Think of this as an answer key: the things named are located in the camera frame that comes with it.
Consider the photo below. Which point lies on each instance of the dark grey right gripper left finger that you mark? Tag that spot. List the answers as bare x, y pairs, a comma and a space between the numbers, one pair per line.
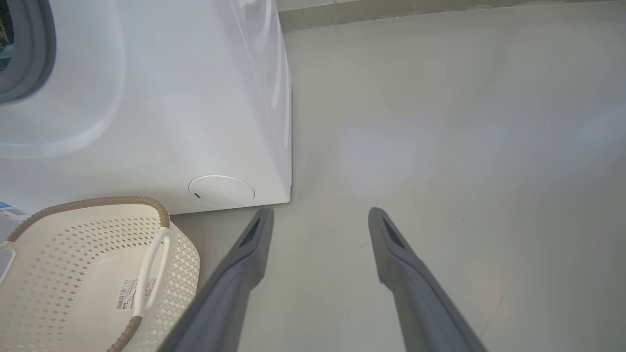
220, 303

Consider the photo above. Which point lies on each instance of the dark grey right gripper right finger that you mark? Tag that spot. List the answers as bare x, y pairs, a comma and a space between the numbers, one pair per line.
425, 313

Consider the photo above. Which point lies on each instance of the white Hisense washing machine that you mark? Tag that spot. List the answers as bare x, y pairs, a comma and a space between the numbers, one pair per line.
171, 98

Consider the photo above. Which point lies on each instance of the white basket barcode label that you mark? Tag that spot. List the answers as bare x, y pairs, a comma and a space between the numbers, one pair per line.
127, 293

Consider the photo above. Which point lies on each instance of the round white filter cover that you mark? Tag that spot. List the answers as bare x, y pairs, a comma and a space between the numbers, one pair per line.
222, 190

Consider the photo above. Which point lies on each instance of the cream perforated laundry basket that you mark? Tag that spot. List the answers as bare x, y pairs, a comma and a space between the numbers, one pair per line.
63, 264

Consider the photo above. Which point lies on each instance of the blue energy label sticker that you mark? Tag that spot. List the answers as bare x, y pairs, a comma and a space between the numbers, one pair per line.
12, 212

